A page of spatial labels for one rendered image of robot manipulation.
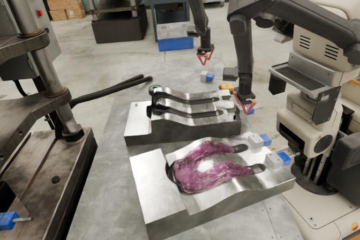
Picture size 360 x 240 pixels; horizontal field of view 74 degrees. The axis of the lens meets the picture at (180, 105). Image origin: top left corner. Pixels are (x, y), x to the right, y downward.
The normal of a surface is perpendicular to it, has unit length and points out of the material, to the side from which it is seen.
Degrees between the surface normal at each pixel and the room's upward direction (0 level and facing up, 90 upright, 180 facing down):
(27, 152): 0
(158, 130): 90
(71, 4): 87
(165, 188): 0
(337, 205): 0
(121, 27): 90
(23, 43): 90
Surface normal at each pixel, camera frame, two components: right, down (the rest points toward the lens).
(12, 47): 0.82, 0.27
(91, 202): -0.07, -0.83
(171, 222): 0.33, 0.51
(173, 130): 0.04, 0.56
